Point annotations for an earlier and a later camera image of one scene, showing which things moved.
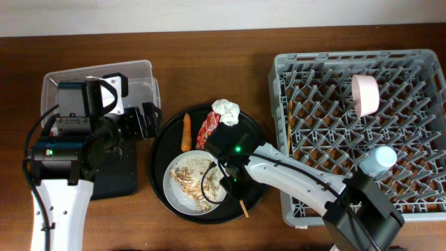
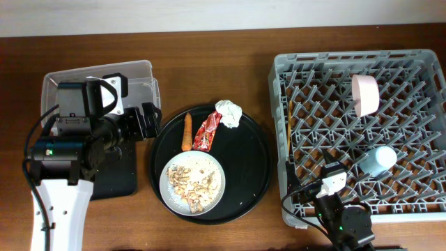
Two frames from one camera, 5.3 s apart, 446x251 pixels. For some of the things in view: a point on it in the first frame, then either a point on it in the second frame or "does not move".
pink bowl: x=365 y=92 does not move
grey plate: x=191 y=182 does not move
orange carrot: x=186 y=145 does not move
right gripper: x=237 y=188 → x=295 y=181
